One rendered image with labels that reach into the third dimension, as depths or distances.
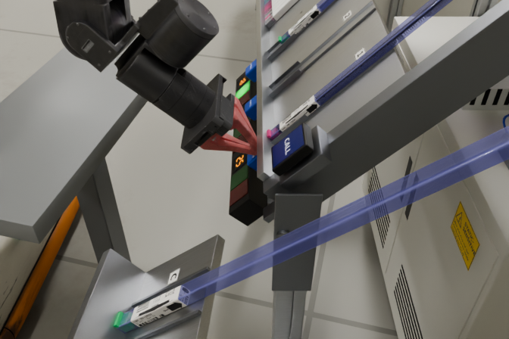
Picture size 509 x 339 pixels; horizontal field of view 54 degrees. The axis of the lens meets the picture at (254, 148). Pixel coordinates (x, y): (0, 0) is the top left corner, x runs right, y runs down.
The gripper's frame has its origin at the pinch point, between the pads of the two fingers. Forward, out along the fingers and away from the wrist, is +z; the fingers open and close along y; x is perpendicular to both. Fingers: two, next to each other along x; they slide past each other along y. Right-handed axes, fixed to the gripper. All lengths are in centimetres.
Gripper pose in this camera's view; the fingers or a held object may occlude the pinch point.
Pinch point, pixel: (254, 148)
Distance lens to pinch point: 65.9
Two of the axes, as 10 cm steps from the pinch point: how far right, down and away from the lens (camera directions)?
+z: 7.3, 5.3, 4.3
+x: -6.8, 5.7, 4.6
